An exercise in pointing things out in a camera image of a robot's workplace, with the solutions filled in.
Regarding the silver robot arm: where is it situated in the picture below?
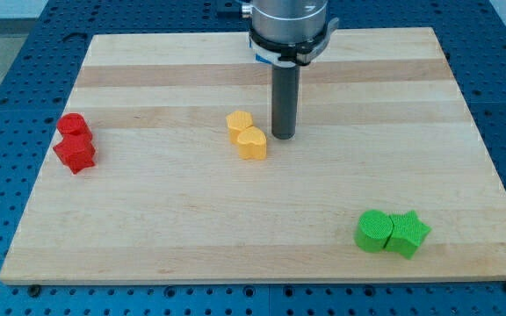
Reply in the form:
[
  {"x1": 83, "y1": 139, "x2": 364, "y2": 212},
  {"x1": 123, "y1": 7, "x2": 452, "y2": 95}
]
[{"x1": 245, "y1": 0, "x2": 328, "y2": 44}]

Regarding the yellow heart block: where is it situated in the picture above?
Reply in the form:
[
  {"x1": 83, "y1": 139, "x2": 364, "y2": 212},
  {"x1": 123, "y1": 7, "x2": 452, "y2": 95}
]
[{"x1": 236, "y1": 126, "x2": 267, "y2": 160}]

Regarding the yellow hexagon block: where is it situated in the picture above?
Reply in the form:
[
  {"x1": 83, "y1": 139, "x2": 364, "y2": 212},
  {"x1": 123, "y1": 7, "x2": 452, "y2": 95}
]
[{"x1": 226, "y1": 111, "x2": 253, "y2": 144}]

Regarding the dark grey pointer rod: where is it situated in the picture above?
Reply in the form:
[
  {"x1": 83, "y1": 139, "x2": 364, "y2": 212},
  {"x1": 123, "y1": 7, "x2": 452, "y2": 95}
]
[{"x1": 271, "y1": 66, "x2": 300, "y2": 140}]

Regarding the wooden board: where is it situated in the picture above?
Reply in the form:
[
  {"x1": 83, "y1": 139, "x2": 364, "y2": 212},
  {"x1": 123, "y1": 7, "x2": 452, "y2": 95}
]
[{"x1": 0, "y1": 27, "x2": 506, "y2": 285}]

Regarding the green cylinder block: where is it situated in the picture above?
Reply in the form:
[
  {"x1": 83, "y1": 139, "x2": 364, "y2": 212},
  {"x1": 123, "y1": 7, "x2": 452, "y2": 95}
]
[{"x1": 354, "y1": 210, "x2": 394, "y2": 253}]

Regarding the green star block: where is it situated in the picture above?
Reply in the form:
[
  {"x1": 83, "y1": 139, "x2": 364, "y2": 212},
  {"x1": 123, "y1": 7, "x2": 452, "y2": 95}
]
[{"x1": 384, "y1": 211, "x2": 431, "y2": 260}]

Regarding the red star block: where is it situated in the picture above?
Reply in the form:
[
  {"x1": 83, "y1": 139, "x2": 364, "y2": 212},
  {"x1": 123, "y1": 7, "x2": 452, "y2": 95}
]
[{"x1": 53, "y1": 134, "x2": 96, "y2": 175}]

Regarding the red cylinder block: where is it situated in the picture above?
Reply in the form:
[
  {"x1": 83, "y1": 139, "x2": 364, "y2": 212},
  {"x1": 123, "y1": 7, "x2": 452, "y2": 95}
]
[{"x1": 56, "y1": 112, "x2": 92, "y2": 140}]

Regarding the black clamp ring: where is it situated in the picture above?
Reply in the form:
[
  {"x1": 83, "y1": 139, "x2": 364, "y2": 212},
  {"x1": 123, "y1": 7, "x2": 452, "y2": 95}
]
[{"x1": 248, "y1": 17, "x2": 340, "y2": 68}]

